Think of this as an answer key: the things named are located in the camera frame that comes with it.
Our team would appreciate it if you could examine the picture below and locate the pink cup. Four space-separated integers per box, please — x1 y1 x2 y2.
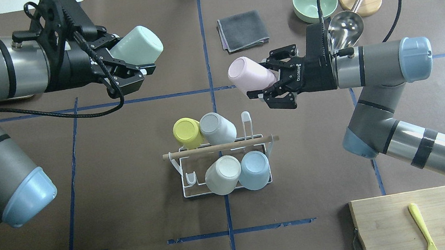
227 56 277 97

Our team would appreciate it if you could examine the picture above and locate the mint green bowl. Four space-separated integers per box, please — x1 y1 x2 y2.
292 0 339 24

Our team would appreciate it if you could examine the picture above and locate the wooden cutting board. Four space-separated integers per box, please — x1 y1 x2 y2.
349 186 445 250

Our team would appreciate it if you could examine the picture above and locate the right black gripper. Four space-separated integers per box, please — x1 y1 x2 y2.
246 23 338 110

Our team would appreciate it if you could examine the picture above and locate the white cup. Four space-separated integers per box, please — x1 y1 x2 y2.
205 155 241 196

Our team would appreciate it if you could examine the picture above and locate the grey folded cloth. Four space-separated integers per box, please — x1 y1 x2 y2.
217 10 270 53

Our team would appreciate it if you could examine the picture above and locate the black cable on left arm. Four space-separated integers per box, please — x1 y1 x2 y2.
0 0 127 132

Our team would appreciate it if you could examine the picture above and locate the mint green cup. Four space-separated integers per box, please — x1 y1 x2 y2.
110 25 164 65

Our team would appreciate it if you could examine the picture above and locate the light blue cup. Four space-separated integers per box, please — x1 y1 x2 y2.
239 151 270 191

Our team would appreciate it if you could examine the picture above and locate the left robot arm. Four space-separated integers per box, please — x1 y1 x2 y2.
0 14 162 228

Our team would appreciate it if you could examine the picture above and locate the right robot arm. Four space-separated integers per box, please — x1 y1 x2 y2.
246 23 445 175

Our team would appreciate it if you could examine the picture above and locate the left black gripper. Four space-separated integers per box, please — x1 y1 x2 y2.
48 30 156 99

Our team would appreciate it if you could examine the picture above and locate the white wire cup holder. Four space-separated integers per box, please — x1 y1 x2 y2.
162 111 279 199

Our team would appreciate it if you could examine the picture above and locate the metal scoop wooden handle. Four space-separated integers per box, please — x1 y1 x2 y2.
328 0 402 53

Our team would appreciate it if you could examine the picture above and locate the yellow plastic knife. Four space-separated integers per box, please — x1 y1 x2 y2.
407 202 438 250

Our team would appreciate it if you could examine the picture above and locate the grey cup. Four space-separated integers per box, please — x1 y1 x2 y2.
199 112 237 146

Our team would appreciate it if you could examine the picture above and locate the yellow cup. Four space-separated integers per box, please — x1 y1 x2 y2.
172 117 204 150

